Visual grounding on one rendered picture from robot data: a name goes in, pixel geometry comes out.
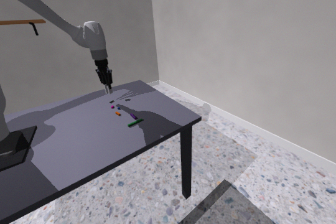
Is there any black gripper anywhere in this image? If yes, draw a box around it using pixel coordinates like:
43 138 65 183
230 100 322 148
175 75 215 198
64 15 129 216
95 58 113 94

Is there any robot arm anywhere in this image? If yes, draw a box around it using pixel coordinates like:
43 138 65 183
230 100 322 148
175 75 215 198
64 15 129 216
0 0 108 158

